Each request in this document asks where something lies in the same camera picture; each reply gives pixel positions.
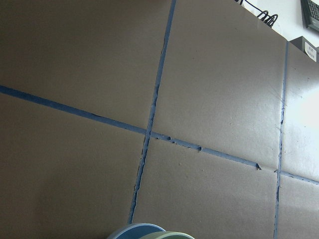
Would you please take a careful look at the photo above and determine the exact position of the blue bowl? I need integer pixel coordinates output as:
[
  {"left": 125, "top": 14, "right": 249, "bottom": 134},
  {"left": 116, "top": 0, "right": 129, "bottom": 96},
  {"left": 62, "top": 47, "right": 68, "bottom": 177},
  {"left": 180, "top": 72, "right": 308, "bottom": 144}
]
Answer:
[{"left": 107, "top": 223, "right": 165, "bottom": 239}]

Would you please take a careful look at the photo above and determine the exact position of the black labelled box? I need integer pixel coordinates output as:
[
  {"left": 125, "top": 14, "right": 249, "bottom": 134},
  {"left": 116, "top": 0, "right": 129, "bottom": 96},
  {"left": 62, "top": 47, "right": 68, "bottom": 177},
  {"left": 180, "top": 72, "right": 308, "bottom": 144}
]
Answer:
[{"left": 290, "top": 36, "right": 319, "bottom": 63}]

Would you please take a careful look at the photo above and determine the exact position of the green bowl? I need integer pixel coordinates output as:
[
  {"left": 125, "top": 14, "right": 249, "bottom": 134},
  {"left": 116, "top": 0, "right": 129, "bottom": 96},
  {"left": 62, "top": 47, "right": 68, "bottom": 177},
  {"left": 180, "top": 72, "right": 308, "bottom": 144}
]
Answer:
[{"left": 140, "top": 231, "right": 194, "bottom": 239}]

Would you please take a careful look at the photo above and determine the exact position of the black cable bundle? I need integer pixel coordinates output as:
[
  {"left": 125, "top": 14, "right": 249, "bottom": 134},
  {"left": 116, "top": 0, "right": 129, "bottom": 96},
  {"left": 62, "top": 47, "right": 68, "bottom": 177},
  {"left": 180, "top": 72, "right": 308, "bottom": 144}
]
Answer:
[{"left": 234, "top": 0, "right": 279, "bottom": 27}]

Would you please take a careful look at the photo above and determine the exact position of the black keyboard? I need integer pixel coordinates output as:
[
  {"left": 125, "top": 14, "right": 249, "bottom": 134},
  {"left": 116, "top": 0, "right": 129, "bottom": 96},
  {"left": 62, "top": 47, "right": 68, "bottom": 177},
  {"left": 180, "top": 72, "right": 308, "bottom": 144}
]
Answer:
[{"left": 301, "top": 0, "right": 319, "bottom": 31}]

